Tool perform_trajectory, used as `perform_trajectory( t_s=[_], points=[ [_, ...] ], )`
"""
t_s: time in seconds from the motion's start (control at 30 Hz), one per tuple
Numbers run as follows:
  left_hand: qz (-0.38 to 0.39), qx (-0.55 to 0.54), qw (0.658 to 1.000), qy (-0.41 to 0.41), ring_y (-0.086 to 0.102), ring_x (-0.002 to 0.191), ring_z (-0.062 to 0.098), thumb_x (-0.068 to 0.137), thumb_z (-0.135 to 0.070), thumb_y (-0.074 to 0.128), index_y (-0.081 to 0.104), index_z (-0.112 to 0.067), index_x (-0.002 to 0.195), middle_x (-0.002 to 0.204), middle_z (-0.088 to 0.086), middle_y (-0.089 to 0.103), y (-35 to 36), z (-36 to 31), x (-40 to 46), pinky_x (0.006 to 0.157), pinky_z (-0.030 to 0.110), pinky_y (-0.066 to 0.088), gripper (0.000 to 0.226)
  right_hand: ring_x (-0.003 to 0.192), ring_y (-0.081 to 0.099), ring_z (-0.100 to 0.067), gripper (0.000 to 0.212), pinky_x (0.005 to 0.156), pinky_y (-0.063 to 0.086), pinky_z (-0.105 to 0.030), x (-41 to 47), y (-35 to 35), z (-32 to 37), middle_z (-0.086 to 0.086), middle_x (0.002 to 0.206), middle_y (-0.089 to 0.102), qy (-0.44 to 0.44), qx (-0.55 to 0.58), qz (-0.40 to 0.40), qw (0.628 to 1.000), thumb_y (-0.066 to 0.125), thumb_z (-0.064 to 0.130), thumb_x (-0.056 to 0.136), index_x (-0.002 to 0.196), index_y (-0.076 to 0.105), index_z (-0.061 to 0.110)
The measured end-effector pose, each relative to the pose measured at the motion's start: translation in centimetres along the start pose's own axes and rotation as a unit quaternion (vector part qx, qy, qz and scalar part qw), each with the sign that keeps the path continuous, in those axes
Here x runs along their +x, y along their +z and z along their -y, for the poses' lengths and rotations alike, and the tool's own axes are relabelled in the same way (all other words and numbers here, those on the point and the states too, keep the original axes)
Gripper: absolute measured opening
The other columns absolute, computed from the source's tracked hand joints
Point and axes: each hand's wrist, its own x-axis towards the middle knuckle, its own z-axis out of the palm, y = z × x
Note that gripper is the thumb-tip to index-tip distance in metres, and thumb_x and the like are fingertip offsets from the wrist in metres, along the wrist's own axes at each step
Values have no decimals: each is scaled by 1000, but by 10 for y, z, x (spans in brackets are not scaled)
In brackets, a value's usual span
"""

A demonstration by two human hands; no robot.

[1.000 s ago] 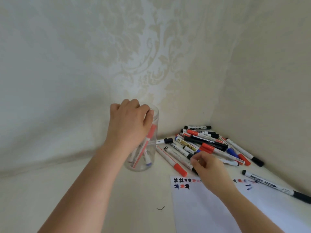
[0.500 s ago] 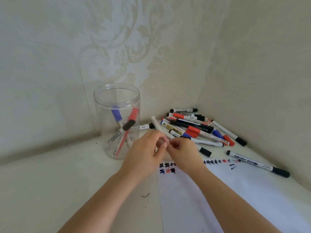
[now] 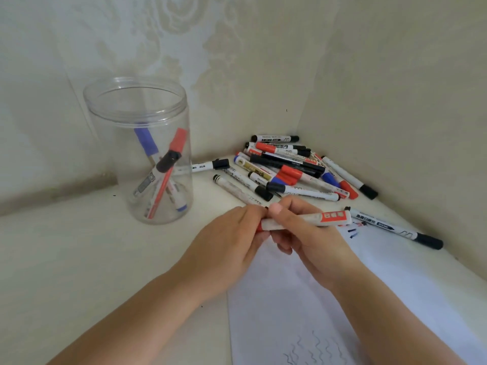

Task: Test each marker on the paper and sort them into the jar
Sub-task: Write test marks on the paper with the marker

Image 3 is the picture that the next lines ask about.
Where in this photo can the slim red striped marker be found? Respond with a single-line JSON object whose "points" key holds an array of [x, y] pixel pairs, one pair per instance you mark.
{"points": [[178, 140]]}

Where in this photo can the plain white black-cap marker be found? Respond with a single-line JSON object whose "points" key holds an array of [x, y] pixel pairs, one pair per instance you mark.
{"points": [[220, 164]]}

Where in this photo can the red cap white barrel marker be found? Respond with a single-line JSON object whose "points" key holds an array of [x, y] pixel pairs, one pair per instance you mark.
{"points": [[335, 218]]}

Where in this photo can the person's right hand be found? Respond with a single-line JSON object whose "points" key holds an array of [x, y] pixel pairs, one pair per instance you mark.
{"points": [[323, 250]]}

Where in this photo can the person's right forearm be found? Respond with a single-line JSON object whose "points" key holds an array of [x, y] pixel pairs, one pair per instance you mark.
{"points": [[388, 326]]}

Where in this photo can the white paper sheet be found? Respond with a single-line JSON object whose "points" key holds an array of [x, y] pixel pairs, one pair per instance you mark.
{"points": [[399, 300]]}

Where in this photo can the blue cap gold label marker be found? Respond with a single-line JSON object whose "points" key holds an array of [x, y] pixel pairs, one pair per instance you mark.
{"points": [[146, 142]]}

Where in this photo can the person's left hand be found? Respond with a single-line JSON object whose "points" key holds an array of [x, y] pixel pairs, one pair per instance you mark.
{"points": [[220, 254]]}

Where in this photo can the white marker chunky black cap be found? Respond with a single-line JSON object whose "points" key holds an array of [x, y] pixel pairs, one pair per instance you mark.
{"points": [[263, 193], [167, 161]]}

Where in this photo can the long white black-cap marker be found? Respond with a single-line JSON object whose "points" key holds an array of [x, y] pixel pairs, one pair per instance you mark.
{"points": [[380, 224]]}

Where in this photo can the pile of assorted markers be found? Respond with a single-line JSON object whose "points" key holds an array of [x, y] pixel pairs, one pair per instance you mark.
{"points": [[289, 163]]}

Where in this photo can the person's left forearm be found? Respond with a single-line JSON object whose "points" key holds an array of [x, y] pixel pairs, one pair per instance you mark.
{"points": [[125, 326]]}

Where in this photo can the transparent plastic jar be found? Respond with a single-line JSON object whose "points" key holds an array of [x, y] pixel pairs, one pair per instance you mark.
{"points": [[102, 148]]}

